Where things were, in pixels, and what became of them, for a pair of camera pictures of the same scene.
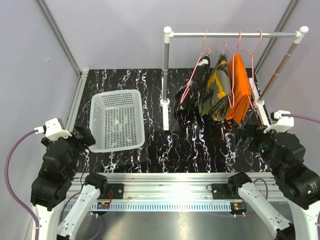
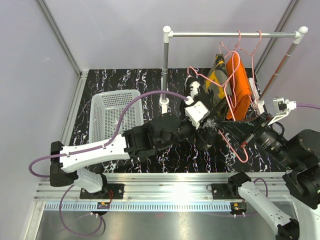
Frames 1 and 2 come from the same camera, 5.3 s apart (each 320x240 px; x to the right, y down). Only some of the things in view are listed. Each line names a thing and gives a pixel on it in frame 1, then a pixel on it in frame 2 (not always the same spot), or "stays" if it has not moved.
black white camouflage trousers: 187,97 → 198,91
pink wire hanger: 252,54 stays
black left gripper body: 79,144 → 200,141
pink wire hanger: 233,53 → 224,83
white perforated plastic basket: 116,120 stays
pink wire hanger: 197,63 → 233,147
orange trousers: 239,97 stays
